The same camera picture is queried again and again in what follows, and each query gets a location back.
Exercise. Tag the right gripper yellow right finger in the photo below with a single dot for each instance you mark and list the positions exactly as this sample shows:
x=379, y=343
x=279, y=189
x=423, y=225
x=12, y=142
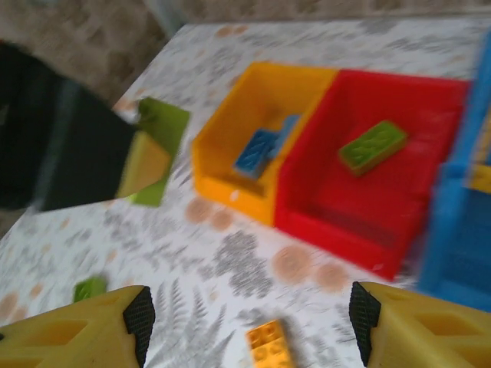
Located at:
x=429, y=337

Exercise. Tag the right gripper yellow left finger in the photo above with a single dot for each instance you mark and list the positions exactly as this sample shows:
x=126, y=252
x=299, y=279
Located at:
x=57, y=345

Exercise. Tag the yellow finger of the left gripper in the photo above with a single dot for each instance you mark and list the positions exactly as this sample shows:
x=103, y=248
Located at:
x=144, y=165

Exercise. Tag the blue lego brick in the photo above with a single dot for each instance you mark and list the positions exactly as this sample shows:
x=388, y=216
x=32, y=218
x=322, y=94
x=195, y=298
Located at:
x=255, y=153

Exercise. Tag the yellow lego brick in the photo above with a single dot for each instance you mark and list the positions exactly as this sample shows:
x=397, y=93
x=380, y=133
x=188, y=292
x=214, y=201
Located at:
x=481, y=178
x=268, y=341

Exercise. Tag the small green lego brick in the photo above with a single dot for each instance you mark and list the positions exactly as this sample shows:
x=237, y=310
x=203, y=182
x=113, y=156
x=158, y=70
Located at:
x=90, y=289

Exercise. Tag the blue plastic bin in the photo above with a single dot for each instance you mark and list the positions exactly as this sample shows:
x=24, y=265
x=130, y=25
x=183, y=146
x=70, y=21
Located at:
x=456, y=230

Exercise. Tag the yellow plastic bin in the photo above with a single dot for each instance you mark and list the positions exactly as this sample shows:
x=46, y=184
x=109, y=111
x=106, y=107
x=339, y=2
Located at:
x=249, y=209

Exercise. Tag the red plastic bin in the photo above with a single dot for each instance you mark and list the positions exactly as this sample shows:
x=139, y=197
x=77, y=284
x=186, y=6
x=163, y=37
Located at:
x=345, y=214

